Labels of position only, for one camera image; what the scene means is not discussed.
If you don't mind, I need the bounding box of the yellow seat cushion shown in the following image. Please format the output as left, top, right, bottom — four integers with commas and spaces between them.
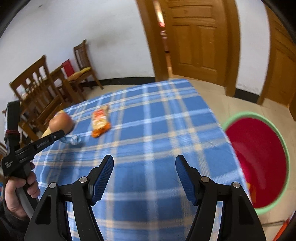
67, 67, 92, 80

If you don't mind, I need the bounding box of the blue plastic piece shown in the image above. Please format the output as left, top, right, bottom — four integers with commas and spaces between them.
60, 135, 82, 146

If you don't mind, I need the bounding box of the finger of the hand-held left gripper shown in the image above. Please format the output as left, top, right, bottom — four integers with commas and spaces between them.
51, 130, 66, 141

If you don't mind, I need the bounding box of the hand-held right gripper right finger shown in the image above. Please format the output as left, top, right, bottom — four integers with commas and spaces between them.
175, 155, 265, 241

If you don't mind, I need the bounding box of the banana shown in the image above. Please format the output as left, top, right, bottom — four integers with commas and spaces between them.
42, 110, 65, 138

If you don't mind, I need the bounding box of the blue plaid tablecloth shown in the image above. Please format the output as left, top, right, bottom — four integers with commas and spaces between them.
31, 79, 255, 241

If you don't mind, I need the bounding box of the person's left hand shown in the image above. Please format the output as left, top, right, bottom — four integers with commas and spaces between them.
5, 162, 40, 220

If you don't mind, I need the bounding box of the wooden dining chair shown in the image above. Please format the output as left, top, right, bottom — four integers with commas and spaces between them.
73, 39, 104, 90
9, 55, 67, 139

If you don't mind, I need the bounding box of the red bin with green rim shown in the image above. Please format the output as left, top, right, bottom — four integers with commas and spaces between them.
221, 111, 290, 215

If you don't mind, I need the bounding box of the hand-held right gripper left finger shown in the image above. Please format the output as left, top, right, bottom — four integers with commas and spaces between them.
24, 154, 114, 241

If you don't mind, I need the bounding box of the apple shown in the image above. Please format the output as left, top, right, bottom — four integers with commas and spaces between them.
50, 113, 73, 135

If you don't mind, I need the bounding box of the person's left forearm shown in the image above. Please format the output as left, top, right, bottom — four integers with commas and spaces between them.
0, 202, 30, 241

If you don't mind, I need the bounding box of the orange snack packet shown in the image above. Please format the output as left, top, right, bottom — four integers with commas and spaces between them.
92, 105, 111, 138

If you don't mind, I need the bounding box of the red bag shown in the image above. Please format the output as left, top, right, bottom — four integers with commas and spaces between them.
62, 60, 75, 78

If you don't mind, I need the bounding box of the wooden panel door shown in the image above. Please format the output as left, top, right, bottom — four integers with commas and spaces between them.
270, 28, 296, 108
165, 0, 229, 86

